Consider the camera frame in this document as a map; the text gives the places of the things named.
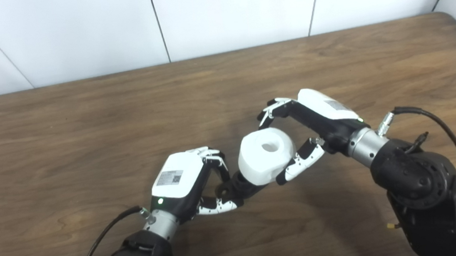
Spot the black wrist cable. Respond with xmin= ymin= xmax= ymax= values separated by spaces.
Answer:
xmin=67 ymin=205 xmax=154 ymax=256
xmin=376 ymin=101 xmax=456 ymax=203

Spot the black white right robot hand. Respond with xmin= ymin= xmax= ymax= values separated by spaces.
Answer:
xmin=255 ymin=81 xmax=393 ymax=188

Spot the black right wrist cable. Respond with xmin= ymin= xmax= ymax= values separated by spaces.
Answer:
xmin=376 ymin=101 xmax=456 ymax=203

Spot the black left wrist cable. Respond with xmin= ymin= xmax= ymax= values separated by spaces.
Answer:
xmin=67 ymin=205 xmax=154 ymax=256

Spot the black plastic holder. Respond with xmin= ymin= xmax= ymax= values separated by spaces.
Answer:
xmin=216 ymin=168 xmax=269 ymax=202

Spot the round white plastic piece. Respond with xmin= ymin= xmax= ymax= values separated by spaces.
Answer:
xmin=234 ymin=125 xmax=299 ymax=188

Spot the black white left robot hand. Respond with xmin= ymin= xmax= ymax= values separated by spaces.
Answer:
xmin=136 ymin=143 xmax=247 ymax=242

